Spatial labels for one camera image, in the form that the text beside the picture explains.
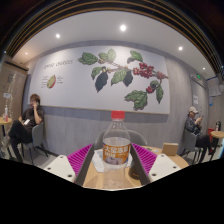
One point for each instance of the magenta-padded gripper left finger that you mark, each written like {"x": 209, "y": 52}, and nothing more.
{"x": 58, "y": 166}

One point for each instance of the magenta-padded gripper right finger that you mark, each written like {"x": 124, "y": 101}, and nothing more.
{"x": 163, "y": 165}

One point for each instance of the clear red-capped water bottle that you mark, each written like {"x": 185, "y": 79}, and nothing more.
{"x": 116, "y": 150}

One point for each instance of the small brown cardboard box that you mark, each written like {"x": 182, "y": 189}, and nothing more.
{"x": 170, "y": 149}

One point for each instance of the person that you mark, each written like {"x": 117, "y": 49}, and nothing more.
{"x": 29, "y": 118}
{"x": 193, "y": 126}

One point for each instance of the round wooden side table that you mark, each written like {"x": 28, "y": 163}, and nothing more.
{"x": 218, "y": 134}
{"x": 4, "y": 121}

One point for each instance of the white door notice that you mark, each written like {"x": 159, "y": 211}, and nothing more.
{"x": 195, "y": 99}

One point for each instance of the small clear bottle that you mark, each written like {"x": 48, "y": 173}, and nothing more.
{"x": 6, "y": 114}

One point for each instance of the green exit sign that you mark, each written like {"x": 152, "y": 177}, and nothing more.
{"x": 198, "y": 76}

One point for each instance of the recessed ceiling lights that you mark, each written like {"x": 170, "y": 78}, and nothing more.
{"x": 123, "y": 27}

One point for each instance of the coffee plant wall mural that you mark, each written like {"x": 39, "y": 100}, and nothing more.
{"x": 66, "y": 90}

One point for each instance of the white wall poster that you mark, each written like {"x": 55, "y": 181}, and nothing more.
{"x": 214, "y": 86}

